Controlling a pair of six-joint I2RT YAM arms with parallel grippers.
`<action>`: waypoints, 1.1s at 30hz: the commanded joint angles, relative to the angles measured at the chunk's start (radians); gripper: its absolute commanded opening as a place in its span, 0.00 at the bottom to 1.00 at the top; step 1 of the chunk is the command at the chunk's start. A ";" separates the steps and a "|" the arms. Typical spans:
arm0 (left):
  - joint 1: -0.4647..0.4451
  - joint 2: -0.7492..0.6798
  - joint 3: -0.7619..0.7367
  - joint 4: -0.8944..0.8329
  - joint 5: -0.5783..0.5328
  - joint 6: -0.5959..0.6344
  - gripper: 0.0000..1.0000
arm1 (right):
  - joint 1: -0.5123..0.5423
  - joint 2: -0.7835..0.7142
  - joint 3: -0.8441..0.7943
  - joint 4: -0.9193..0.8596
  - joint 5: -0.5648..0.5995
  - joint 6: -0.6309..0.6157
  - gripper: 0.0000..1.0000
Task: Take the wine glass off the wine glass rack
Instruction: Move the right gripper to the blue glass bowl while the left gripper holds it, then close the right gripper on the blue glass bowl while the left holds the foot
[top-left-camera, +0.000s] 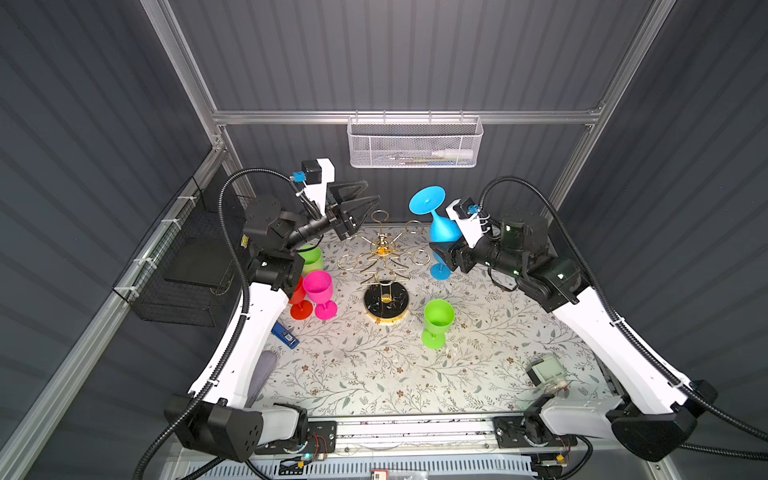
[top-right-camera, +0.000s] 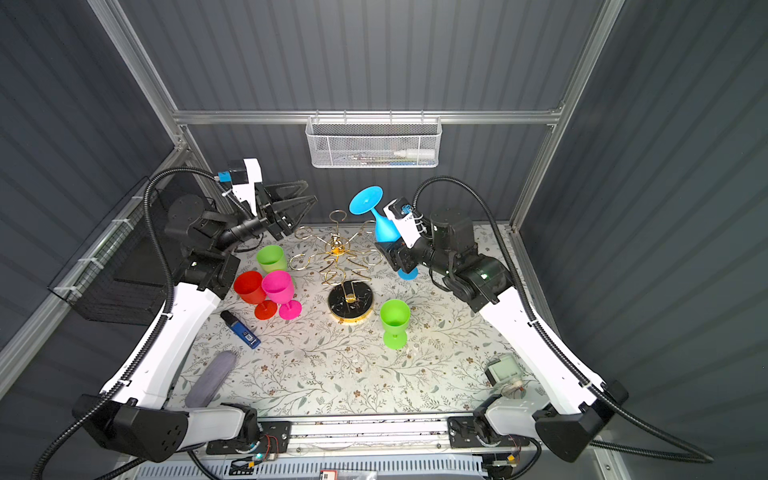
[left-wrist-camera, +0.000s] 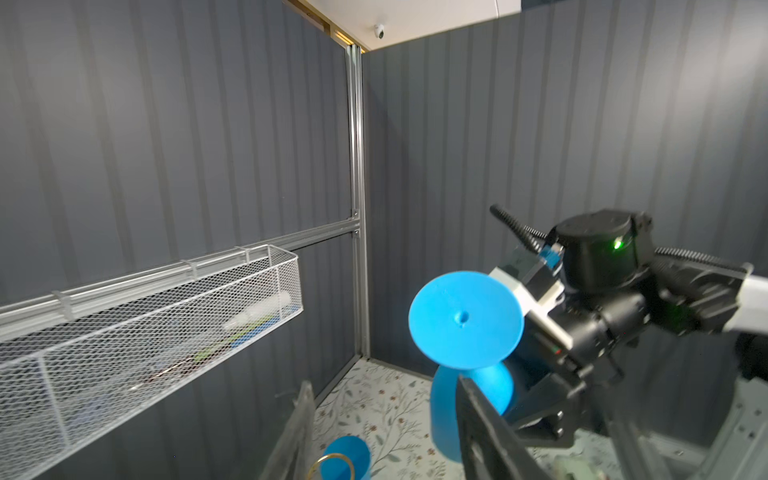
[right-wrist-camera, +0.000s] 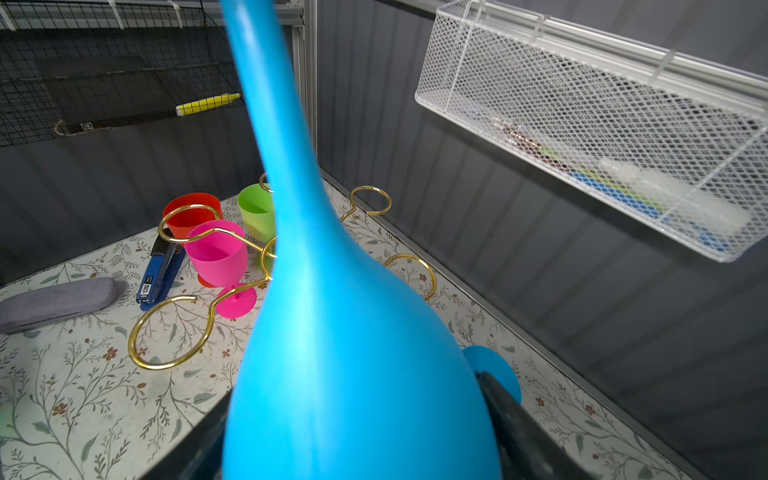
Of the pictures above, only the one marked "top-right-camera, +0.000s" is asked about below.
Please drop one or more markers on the red wine glass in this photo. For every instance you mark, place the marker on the red wine glass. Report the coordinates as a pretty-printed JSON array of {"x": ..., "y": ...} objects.
[{"x": 248, "y": 286}]

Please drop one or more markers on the black wire basket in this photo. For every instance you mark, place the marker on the black wire basket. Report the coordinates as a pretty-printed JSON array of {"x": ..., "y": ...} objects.
[{"x": 115, "y": 276}]

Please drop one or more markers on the green wine glass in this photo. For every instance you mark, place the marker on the green wine glass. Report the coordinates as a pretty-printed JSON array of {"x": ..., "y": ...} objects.
[
  {"x": 395, "y": 315},
  {"x": 272, "y": 258}
]

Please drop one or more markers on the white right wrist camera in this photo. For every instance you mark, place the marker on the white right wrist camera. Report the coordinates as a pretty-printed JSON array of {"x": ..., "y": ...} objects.
[{"x": 406, "y": 219}]

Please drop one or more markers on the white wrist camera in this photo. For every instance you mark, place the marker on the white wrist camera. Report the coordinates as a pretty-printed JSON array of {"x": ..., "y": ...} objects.
[
  {"x": 406, "y": 219},
  {"x": 241, "y": 179}
]

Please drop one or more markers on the white marker in basket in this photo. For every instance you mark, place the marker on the white marker in basket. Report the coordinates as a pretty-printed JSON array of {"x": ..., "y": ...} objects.
[{"x": 418, "y": 155}]

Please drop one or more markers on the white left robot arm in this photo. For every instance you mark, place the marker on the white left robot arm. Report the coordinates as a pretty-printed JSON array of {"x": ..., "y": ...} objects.
[{"x": 129, "y": 414}]

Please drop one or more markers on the white mesh basket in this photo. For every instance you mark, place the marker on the white mesh basket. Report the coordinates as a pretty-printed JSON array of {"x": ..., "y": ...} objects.
[{"x": 370, "y": 145}]

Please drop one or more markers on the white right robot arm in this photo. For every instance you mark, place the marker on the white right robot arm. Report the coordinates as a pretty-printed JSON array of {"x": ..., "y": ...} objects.
[{"x": 579, "y": 402}]

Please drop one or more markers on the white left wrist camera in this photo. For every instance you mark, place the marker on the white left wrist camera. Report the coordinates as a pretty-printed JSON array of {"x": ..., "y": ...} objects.
[{"x": 241, "y": 179}]

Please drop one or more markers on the pink wine glass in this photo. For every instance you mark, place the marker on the pink wine glass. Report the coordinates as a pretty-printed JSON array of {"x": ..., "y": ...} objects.
[{"x": 279, "y": 287}]

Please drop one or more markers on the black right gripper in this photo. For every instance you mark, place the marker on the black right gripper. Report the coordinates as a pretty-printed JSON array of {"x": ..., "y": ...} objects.
[{"x": 397, "y": 254}]

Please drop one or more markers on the gold wine glass rack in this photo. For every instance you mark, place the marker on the gold wine glass rack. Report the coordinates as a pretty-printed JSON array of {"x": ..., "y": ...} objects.
[{"x": 344, "y": 263}]

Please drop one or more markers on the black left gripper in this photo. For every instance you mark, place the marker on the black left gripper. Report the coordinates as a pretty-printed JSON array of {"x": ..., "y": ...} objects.
[{"x": 275, "y": 222}]

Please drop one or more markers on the small white scale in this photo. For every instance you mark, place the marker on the small white scale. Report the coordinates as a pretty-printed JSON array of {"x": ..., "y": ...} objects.
[{"x": 505, "y": 376}]

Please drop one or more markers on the blue handled tool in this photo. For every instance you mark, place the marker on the blue handled tool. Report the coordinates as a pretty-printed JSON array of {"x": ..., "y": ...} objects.
[{"x": 240, "y": 329}]

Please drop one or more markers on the blue wine glass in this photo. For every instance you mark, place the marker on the blue wine glass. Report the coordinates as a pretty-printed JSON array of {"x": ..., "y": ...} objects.
[
  {"x": 366, "y": 201},
  {"x": 408, "y": 276}
]

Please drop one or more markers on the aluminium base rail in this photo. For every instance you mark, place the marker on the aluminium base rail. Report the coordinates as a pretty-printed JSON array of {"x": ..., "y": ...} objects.
[{"x": 408, "y": 446}]

